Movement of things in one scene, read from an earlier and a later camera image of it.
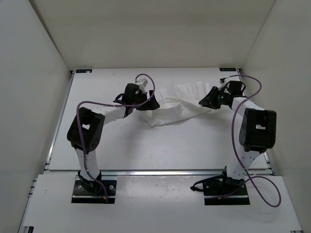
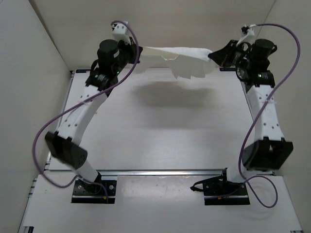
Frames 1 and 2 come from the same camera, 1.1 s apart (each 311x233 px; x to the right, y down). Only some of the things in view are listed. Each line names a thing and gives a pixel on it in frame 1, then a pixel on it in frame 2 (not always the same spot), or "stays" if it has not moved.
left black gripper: [152, 105] to [133, 46]
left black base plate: [80, 195] stays
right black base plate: [222, 190] stays
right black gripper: [210, 100] to [223, 58]
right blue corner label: [227, 69] stays
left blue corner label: [83, 71] stays
